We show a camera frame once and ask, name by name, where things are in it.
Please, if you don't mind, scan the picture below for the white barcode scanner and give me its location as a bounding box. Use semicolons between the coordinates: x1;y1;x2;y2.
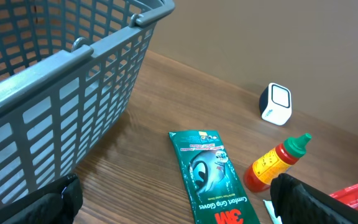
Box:
259;83;292;126

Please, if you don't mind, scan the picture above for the green snack packet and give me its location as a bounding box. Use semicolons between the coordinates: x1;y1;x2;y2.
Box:
168;130;260;224

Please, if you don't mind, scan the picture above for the teal wet wipes pack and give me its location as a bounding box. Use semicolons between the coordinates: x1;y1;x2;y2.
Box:
263;200;282;224

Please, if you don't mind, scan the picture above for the red sauce bottle green cap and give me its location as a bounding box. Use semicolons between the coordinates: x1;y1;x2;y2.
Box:
243;133;312;193

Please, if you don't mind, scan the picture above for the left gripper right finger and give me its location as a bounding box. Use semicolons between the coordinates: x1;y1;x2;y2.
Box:
270;174;358;224

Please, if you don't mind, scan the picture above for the grey plastic mesh basket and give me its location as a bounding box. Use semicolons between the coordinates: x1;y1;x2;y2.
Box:
0;0;175;209

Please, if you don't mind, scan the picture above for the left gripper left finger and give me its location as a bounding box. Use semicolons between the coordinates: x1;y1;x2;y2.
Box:
0;173;83;224

